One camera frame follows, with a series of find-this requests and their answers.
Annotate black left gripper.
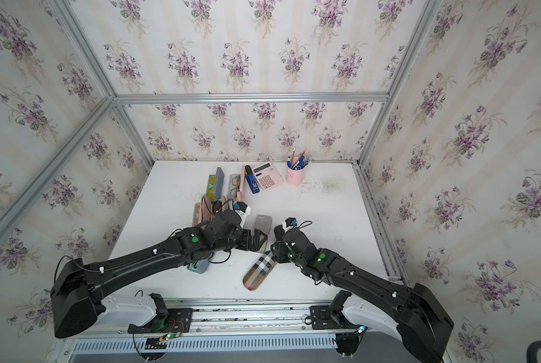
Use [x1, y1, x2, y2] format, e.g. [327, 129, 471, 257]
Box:
[213, 227, 270, 251]

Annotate pink glasses case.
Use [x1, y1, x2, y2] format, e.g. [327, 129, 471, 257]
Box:
[193, 195, 212, 226]

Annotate plaid glasses case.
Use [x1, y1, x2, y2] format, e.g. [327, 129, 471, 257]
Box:
[243, 251, 277, 291]

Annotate grey glasses case red glasses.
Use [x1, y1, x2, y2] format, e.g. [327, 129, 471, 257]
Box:
[252, 214, 272, 253]

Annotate teal glasses case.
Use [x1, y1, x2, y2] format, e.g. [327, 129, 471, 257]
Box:
[187, 260, 211, 274]

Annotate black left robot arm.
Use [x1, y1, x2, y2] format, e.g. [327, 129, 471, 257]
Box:
[50, 210, 267, 339]

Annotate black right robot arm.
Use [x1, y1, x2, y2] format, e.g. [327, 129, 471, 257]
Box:
[271, 225, 454, 362]

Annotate grey case yellow lining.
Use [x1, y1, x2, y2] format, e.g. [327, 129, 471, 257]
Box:
[206, 167, 225, 201]

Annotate pink grey case back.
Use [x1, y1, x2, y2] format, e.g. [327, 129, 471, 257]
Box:
[228, 166, 246, 202]

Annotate blue stapler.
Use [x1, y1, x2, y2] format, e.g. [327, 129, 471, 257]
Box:
[245, 165, 260, 195]

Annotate pink pen cup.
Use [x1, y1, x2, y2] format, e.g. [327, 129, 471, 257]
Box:
[285, 167, 305, 186]

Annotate pink calculator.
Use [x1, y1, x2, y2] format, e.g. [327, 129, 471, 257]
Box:
[252, 162, 284, 191]

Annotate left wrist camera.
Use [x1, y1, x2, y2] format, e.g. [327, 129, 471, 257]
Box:
[233, 202, 251, 218]

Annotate brown frame glasses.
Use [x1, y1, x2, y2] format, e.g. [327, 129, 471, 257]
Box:
[231, 175, 240, 191]

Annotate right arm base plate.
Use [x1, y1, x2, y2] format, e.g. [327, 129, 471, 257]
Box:
[304, 305, 367, 332]

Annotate aluminium rail frame front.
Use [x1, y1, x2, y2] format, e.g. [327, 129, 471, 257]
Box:
[46, 291, 403, 362]

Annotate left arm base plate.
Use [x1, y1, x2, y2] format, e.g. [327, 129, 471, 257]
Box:
[128, 309, 193, 334]

